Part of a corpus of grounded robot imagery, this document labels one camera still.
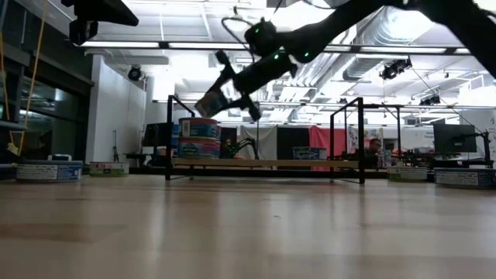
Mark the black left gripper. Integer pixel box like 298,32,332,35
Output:
67,0,140,46

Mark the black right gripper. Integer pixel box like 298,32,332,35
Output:
206,50,298,122

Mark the silver-lid seafood can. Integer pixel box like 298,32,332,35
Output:
291,146,329,160

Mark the long ceiling light strip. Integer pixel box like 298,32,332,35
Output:
71,40,480,55

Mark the white hanging cloth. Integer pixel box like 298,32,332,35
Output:
239,126,278,160

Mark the black round spotlight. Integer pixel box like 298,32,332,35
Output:
126,65,143,82

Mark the black computer monitor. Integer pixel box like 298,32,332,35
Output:
142,122,171,148
432,123,478,154

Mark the colourful poster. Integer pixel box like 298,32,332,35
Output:
347,126,384,150

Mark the person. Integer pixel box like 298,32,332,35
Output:
363,138,384,167

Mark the silver-lid can blue label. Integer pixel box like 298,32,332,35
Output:
432,167,494,190
15,160,84,183

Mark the black camera cable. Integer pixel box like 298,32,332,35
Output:
220,15,256,63

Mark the black wire rack shelf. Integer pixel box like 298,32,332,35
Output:
165,95,366,185

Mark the yellow cable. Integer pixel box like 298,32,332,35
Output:
0,0,48,158

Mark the black ceiling camera cluster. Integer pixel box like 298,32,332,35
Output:
378,57,414,81
418,95,442,107

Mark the black aluminium table frame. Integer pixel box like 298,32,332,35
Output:
129,166,391,180

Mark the black background table frame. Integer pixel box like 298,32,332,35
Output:
364,102,406,156

